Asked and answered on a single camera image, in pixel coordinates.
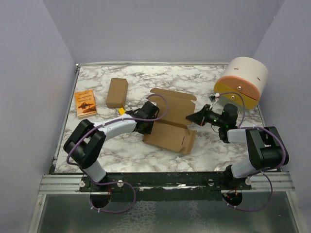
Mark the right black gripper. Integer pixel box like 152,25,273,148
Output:
186,104,225,128

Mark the brown cardboard box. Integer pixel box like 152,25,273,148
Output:
142,88,197,154

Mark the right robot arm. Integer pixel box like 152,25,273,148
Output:
186,103,289,190

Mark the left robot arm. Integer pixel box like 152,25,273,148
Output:
63,101,159,192

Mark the small folded cardboard box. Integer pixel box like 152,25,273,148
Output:
106,78,128,108

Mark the yellow block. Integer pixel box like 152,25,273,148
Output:
119,108,125,115

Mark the white cylinder with coloured base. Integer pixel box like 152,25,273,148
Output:
213,57,269,109

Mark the orange book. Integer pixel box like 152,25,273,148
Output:
74,90,98,118

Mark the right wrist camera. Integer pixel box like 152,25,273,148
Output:
208,93,220,103

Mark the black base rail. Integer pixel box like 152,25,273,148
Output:
79,171,251,203

